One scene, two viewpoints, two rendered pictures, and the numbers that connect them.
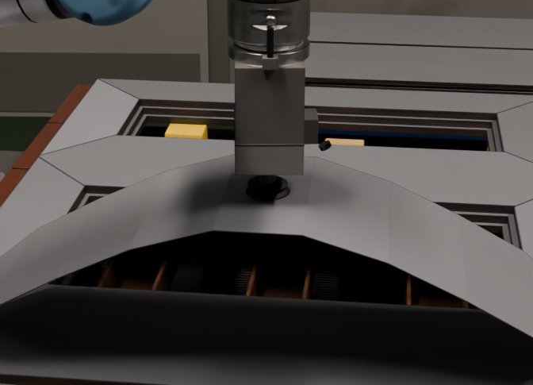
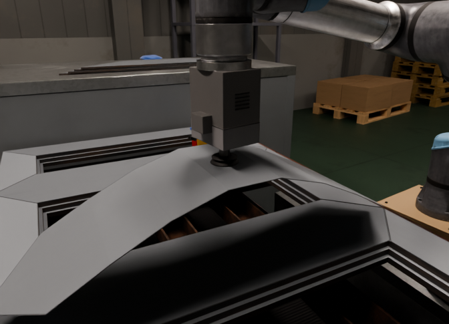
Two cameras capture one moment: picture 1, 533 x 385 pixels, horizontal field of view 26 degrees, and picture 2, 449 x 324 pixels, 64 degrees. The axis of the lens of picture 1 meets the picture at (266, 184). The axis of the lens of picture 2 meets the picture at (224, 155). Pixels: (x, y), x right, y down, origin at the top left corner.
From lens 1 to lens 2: 1.48 m
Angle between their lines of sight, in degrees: 125
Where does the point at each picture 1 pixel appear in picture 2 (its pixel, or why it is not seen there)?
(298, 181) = (215, 170)
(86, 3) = not seen: hidden behind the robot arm
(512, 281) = (60, 254)
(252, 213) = (214, 150)
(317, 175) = (210, 178)
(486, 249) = (82, 258)
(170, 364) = (254, 228)
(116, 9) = not seen: hidden behind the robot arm
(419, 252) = (122, 194)
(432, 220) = (126, 228)
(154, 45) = not seen: outside the picture
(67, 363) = (294, 214)
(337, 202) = (182, 174)
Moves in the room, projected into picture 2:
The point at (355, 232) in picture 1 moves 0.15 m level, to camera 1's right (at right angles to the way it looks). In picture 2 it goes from (159, 169) to (53, 193)
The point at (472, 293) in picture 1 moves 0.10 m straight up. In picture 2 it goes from (87, 207) to (77, 143)
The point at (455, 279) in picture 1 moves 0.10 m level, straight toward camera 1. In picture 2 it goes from (98, 203) to (93, 178)
